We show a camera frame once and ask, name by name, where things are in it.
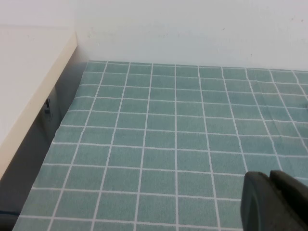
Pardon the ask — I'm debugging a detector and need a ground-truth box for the white side table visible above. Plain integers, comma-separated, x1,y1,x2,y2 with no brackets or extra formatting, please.
0,24,78,157

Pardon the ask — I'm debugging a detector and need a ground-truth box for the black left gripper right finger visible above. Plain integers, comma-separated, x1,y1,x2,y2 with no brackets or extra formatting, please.
269,169,308,227

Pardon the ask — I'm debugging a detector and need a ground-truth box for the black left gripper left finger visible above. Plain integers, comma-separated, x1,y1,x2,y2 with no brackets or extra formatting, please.
240,171,308,231

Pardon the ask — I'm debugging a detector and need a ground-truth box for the green white-grid tablecloth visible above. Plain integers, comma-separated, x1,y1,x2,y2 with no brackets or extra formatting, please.
14,60,308,231

